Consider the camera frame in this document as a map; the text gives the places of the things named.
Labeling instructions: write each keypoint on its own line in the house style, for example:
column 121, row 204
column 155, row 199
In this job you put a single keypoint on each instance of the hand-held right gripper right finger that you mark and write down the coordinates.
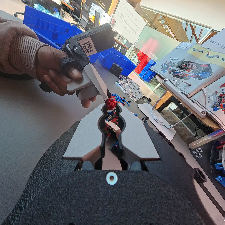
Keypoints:
column 138, row 140

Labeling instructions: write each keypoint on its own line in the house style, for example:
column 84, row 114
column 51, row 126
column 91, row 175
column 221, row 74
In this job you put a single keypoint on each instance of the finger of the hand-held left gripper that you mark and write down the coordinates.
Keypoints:
column 95, row 79
column 89, row 94

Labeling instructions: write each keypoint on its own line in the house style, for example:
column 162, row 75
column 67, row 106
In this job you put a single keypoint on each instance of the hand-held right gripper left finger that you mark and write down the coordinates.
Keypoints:
column 82, row 140

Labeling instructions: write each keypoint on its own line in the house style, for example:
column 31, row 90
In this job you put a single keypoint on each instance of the red brick connector piece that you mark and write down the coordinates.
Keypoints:
column 109, row 103

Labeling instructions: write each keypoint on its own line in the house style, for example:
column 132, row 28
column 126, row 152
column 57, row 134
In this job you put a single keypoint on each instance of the toy brick race car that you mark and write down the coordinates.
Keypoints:
column 110, row 124

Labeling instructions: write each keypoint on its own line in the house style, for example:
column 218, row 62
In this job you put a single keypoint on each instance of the person's left forearm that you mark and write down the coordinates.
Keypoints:
column 17, row 47

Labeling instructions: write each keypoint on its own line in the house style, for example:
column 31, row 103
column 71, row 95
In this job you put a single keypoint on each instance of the black desk power box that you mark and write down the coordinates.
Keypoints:
column 116, row 69

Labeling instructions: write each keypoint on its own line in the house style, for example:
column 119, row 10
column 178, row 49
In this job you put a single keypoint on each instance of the person's left hand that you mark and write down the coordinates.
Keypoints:
column 49, row 66

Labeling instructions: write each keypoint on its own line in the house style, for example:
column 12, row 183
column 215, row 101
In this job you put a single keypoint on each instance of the black rubber toy tire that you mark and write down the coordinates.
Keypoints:
column 162, row 135
column 200, row 175
column 171, row 144

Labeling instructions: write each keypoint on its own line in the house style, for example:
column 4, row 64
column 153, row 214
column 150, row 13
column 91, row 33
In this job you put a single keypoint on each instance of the black office chair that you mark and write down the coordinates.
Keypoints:
column 85, row 15

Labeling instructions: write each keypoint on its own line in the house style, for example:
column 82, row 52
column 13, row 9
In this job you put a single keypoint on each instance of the white book stand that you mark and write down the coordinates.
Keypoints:
column 158, row 119

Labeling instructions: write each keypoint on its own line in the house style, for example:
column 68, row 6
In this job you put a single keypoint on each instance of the whiteboard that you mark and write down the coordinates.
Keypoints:
column 128, row 19

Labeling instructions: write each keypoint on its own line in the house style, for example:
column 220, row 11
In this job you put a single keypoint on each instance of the pile of blue pins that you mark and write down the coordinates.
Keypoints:
column 119, row 99

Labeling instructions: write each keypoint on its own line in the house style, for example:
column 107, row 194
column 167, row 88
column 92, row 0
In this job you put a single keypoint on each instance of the foil sticker sheet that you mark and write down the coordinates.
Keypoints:
column 130, row 89

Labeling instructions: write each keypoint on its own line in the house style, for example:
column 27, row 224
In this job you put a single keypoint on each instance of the stack of red blue bins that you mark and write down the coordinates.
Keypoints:
column 145, row 66

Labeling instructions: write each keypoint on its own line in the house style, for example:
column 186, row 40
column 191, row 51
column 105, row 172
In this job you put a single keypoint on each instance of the toy car set box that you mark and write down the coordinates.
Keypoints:
column 203, row 154

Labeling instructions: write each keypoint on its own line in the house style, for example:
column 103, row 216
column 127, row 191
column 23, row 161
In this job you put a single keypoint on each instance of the instruction booklet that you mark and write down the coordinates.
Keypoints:
column 189, row 70

